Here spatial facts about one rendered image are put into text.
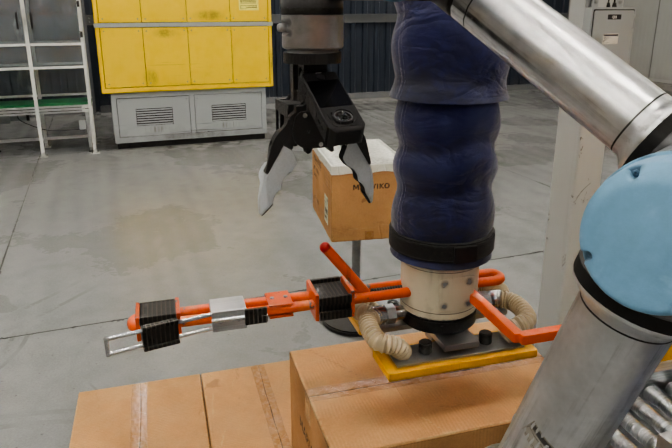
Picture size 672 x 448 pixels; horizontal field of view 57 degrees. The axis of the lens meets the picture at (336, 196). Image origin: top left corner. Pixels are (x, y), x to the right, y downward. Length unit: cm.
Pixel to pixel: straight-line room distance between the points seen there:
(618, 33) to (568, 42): 196
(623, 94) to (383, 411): 93
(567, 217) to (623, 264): 228
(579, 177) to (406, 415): 161
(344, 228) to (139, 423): 150
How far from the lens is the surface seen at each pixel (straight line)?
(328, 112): 70
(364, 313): 136
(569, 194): 278
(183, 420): 210
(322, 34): 74
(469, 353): 137
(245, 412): 210
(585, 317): 59
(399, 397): 145
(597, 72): 69
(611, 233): 53
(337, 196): 310
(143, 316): 126
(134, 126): 848
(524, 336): 122
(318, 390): 147
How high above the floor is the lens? 177
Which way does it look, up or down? 17 degrees down
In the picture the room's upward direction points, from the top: straight up
